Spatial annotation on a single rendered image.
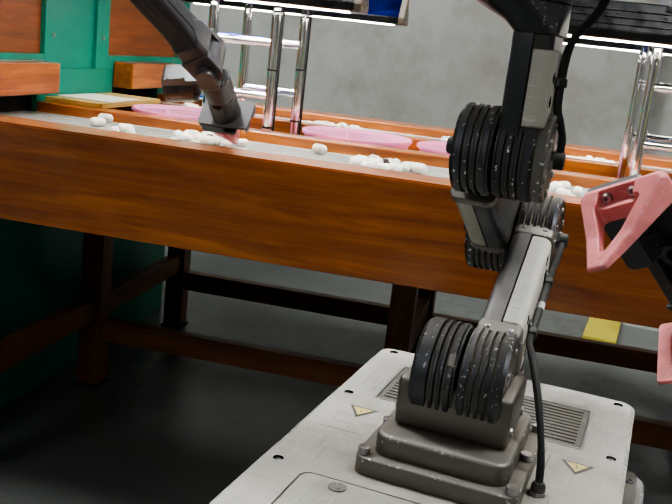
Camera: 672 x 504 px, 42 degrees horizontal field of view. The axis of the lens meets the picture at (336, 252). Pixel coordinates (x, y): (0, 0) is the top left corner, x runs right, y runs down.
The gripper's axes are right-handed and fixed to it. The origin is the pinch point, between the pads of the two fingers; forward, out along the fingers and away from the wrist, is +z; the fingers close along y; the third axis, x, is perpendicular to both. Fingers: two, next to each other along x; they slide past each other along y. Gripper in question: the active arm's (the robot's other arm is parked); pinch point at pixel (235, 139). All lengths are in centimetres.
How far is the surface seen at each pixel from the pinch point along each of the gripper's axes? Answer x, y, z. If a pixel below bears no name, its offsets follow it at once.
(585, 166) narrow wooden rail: -32, -72, 39
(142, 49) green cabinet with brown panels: -59, 58, 50
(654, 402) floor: -9, -109, 128
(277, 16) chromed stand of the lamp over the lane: -34.8, 0.9, 1.4
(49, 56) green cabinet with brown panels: -23, 56, 10
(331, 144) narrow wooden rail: -11.3, -16.0, 13.8
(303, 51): -45, 1, 24
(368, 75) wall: -141, 14, 150
